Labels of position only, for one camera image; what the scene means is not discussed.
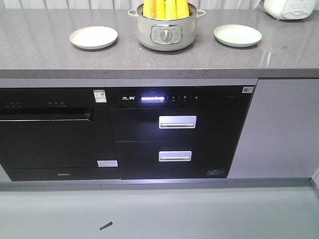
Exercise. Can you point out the yellow corn cob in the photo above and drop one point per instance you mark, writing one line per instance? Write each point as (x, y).
(170, 11)
(182, 10)
(159, 9)
(149, 8)

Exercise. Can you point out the black disinfection cabinet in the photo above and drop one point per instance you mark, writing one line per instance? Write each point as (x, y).
(135, 111)

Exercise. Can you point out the green electric cooking pot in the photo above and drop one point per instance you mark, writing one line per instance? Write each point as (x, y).
(166, 35)

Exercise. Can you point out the white round plate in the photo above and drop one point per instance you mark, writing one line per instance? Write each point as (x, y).
(93, 37)

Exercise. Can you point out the light green round plate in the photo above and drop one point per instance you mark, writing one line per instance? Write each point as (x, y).
(236, 35)

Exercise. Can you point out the black built-in dishwasher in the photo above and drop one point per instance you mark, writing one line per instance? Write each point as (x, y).
(56, 134)

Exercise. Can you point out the black tape strip far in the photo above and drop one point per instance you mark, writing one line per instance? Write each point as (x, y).
(106, 225)

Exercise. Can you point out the grey cabinet door right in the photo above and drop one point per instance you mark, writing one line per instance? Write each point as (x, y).
(280, 137)

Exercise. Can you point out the grey cabinet door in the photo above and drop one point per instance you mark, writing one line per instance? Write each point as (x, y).
(3, 176)
(280, 137)

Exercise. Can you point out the white blender appliance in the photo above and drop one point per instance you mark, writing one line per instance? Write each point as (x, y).
(290, 9)

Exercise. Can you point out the grey cabinet door left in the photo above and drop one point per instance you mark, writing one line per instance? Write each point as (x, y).
(3, 176)

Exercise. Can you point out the grey pleated curtain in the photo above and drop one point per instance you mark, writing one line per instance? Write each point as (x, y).
(120, 4)

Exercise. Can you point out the upper silver drawer handle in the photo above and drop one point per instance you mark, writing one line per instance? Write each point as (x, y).
(177, 122)

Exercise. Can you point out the silver drawer handle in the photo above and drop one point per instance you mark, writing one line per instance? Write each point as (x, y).
(175, 156)
(177, 122)

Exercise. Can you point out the lower silver drawer handle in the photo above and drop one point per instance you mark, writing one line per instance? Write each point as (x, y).
(175, 156)

